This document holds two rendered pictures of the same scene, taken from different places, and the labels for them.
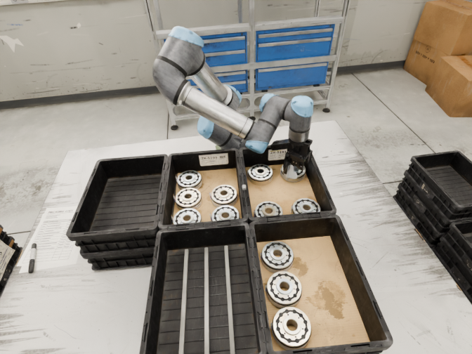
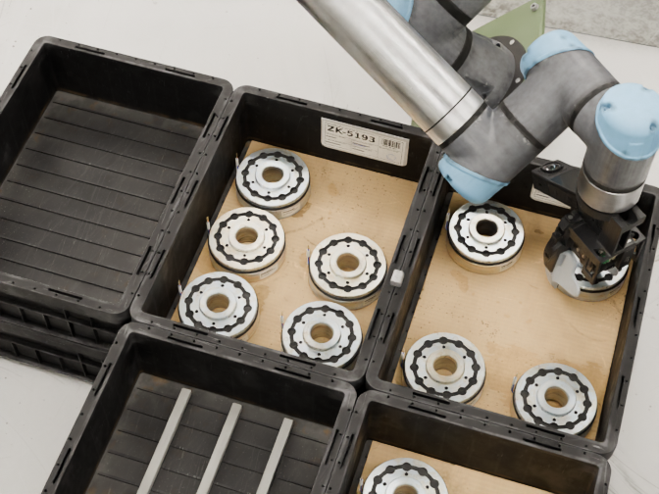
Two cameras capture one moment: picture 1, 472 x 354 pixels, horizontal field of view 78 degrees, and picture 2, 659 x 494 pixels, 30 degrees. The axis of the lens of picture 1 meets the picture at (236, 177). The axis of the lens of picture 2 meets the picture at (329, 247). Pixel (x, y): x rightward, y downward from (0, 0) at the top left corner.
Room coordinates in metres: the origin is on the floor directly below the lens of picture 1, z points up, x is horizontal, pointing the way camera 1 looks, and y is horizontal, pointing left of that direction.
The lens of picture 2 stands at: (-0.05, -0.22, 2.21)
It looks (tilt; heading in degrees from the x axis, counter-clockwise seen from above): 56 degrees down; 19
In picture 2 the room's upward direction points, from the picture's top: 1 degrees clockwise
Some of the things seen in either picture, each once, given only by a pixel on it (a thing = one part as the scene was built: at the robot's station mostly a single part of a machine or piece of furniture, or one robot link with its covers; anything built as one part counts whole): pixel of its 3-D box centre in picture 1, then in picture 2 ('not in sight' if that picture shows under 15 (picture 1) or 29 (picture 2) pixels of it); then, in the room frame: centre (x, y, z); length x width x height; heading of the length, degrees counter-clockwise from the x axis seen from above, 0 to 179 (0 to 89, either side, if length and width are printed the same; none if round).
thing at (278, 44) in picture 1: (293, 59); not in sight; (2.76, -0.60, 0.60); 0.72 x 0.03 x 0.56; 96
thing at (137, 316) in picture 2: (204, 185); (294, 225); (0.79, 0.12, 0.92); 0.40 x 0.30 x 0.02; 2
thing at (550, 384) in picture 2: (306, 207); (556, 398); (0.70, -0.25, 0.86); 0.05 x 0.05 x 0.01
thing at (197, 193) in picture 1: (188, 197); (246, 238); (0.79, 0.19, 0.86); 0.10 x 0.10 x 0.01
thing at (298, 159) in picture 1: (298, 150); (601, 223); (0.88, -0.25, 0.99); 0.09 x 0.08 x 0.12; 51
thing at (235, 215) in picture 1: (225, 215); (322, 335); (0.69, 0.05, 0.86); 0.10 x 0.10 x 0.01
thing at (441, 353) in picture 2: (268, 211); (444, 367); (0.69, -0.11, 0.86); 0.05 x 0.05 x 0.01
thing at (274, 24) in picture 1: (251, 27); not in sight; (2.74, -0.20, 0.91); 1.70 x 0.10 x 0.05; 96
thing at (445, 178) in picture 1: (440, 204); not in sight; (1.09, -1.18, 0.37); 0.40 x 0.30 x 0.45; 6
